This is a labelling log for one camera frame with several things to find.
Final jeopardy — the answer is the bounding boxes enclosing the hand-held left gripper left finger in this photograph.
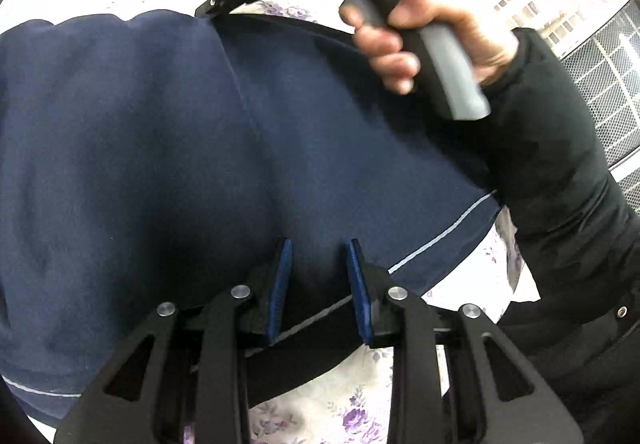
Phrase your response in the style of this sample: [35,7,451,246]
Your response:
[54,238,294,444]

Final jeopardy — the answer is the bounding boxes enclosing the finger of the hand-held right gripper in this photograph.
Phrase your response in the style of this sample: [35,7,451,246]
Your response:
[194,0,236,19]

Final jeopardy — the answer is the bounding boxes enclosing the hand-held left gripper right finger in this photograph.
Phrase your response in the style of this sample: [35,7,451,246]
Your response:
[345,238,583,444]

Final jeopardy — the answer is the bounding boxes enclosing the navy blue pants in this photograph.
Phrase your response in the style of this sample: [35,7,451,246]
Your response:
[0,9,503,427]

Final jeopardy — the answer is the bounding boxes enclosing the person's right forearm black sleeve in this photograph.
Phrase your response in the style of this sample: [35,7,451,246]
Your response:
[470,27,636,320]

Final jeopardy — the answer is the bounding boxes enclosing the person's right hand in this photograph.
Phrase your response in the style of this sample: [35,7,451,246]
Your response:
[339,0,520,96]

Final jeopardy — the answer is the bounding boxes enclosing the floral bed sheet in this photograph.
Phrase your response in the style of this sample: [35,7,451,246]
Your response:
[0,0,632,444]

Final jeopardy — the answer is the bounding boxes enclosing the person's black jacket torso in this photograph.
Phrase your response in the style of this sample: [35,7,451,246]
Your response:
[492,204,640,444]

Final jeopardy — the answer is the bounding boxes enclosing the white lattice window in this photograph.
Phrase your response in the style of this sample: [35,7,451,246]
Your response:
[560,0,640,215]

